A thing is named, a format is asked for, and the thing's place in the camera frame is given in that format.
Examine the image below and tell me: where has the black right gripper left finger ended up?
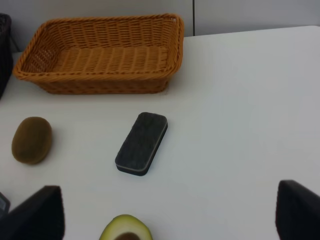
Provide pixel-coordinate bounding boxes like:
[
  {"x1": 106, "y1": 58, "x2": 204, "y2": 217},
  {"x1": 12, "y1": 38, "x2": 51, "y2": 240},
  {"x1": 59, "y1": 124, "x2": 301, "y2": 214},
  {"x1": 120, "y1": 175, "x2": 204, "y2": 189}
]
[{"x1": 0, "y1": 185, "x2": 65, "y2": 240}]

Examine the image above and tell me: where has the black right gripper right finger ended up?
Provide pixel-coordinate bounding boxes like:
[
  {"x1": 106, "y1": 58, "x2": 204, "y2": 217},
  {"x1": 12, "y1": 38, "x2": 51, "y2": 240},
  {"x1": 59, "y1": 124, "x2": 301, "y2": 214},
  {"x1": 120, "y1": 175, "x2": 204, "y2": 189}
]
[{"x1": 275, "y1": 180, "x2": 320, "y2": 240}]

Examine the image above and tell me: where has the brown kiwi fruit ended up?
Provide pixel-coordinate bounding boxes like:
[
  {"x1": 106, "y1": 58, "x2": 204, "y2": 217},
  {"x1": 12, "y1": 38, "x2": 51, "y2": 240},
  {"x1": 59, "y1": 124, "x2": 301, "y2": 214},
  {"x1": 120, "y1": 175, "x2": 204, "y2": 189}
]
[{"x1": 11, "y1": 116, "x2": 53, "y2": 165}]

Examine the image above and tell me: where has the halved avocado with pit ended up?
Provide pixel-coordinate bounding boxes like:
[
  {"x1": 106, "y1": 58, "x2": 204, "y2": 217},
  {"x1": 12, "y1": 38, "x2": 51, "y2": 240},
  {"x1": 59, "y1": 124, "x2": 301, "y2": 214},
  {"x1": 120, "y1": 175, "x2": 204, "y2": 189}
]
[{"x1": 99, "y1": 214, "x2": 153, "y2": 240}]

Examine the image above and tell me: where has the dark brown wicker basket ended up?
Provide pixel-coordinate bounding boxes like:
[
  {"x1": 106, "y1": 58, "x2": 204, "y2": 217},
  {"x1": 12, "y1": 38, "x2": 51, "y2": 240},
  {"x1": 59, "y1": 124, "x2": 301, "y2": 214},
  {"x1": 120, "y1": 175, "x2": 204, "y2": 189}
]
[{"x1": 0, "y1": 13, "x2": 13, "y2": 97}]

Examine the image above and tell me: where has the orange wicker basket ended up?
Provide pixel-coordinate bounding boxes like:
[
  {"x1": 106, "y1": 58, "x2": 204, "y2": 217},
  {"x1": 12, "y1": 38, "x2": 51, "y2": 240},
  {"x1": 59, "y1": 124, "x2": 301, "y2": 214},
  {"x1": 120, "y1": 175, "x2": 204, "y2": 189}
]
[{"x1": 13, "y1": 13, "x2": 185, "y2": 95}]

